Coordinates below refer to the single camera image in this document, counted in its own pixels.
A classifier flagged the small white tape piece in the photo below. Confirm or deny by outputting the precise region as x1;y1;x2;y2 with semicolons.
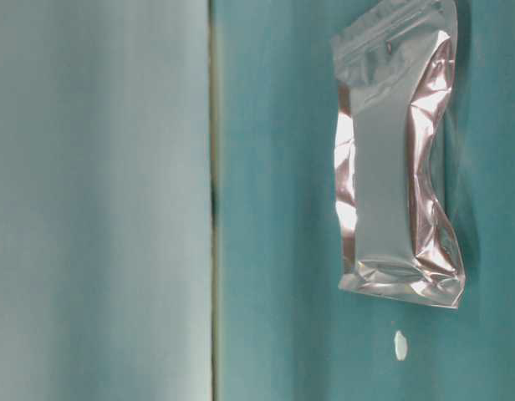
394;330;408;362

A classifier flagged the silver zip bag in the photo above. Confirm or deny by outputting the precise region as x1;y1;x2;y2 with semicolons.
332;1;466;309

